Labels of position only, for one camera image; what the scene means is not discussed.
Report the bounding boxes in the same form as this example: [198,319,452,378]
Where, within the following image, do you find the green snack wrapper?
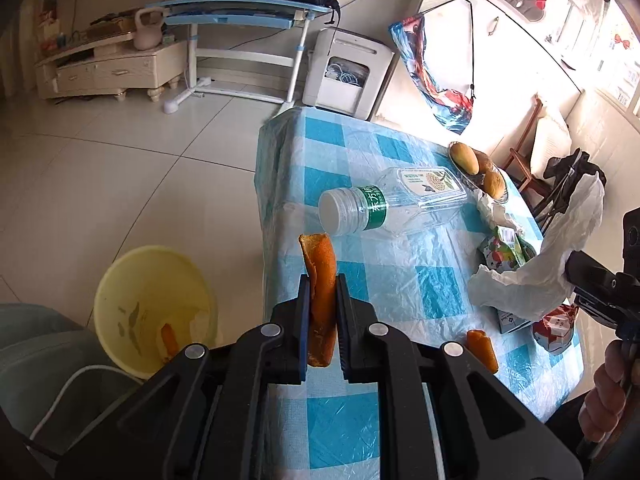
[479,226,538,273]

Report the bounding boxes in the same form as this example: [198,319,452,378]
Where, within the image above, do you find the person's right hand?
[579,340,633,443]

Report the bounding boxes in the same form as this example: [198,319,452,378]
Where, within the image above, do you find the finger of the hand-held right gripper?
[565,251,626,293]
[575,294,628,326]

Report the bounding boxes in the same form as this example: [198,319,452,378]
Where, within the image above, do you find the white floor appliance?
[302,28,396,121]

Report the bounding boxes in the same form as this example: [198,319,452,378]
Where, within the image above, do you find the orange mango peel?
[160,323,177,363]
[466,329,500,375]
[298,232,337,367]

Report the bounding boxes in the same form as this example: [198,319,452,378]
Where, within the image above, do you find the blue white checkered tablecloth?
[254,107,583,480]

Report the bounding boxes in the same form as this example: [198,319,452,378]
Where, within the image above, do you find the teal sofa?
[0,302,146,480]

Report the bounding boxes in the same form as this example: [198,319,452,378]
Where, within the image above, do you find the light blue study desk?
[145,0,336,113]

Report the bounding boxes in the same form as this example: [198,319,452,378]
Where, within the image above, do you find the white printed carton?
[496,306,535,335]

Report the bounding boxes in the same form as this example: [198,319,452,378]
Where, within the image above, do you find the yellow plastic bin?
[94,245,218,380]

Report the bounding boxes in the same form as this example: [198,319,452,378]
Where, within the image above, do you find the brown flat box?
[90,12,136,38]

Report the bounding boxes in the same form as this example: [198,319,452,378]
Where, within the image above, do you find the white plastic bag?
[467,172,606,321]

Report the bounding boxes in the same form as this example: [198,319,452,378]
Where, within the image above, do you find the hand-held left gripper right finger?
[334,274,586,480]

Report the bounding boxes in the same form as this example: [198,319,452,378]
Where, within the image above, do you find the cream cushion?
[529,105,573,178]

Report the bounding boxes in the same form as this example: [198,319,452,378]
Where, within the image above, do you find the white cable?
[27,365,136,443]

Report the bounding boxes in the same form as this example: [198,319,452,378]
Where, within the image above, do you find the yellow mango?
[482,170,506,200]
[451,142,481,175]

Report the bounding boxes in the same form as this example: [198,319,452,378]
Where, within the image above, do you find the clear plastic bottle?
[318,166,468,237]

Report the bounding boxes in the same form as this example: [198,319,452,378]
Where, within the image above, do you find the dark wire fruit basket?
[448,142,511,204]

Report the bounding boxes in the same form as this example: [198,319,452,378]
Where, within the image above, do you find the black jacket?
[543,149,607,186]

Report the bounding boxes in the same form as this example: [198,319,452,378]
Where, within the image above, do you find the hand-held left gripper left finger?
[52,274,313,480]

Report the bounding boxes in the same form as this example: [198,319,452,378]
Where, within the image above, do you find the coiled white cables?
[327,62,363,86]

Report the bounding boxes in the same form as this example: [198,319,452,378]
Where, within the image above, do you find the red white snack wrapper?
[531,304,580,356]

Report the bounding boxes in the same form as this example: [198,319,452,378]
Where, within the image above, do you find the colourful printed bag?
[389,12,475,136]

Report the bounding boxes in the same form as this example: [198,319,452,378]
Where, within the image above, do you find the pink kettlebell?
[134,7,166,52]

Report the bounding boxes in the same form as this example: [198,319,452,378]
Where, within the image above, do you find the cream tv cabinet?
[34,35,188,103]

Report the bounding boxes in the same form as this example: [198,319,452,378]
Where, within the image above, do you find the wooden chair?
[500,95,551,198]

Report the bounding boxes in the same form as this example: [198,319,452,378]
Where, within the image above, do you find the white crumpled tissue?
[476,195,523,235]

